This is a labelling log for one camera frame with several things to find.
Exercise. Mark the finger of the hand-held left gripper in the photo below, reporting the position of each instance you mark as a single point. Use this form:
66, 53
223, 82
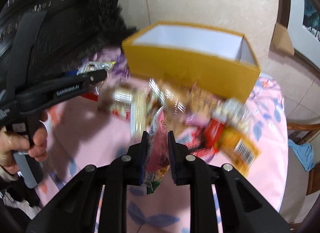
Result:
95, 76
71, 73

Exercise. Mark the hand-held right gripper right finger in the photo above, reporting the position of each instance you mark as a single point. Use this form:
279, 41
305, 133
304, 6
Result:
173, 158

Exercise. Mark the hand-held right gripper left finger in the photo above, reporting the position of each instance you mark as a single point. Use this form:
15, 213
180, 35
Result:
145, 153

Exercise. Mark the silver yellow snack bag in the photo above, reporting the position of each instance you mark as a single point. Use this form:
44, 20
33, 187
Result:
97, 66

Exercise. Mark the pink snack bag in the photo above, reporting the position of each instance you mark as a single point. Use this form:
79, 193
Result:
158, 143

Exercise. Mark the pile of mixed snack packets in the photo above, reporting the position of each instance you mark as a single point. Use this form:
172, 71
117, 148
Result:
200, 123

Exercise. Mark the yellow cardboard box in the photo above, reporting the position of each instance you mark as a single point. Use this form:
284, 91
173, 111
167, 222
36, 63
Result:
190, 67

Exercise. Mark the person's left hand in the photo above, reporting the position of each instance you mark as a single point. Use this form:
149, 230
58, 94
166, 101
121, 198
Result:
40, 145

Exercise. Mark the dark carved wooden furniture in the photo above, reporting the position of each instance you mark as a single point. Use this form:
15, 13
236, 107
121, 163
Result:
70, 22

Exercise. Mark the pink printed tablecloth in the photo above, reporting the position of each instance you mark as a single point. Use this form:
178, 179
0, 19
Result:
87, 133

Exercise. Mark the blue cloth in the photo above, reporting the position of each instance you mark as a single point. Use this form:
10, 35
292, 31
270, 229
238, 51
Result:
301, 155

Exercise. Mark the wooden chair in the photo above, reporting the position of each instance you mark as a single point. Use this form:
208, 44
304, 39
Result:
312, 183

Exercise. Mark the framed lotus painting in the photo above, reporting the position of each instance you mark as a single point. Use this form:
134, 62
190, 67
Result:
307, 10

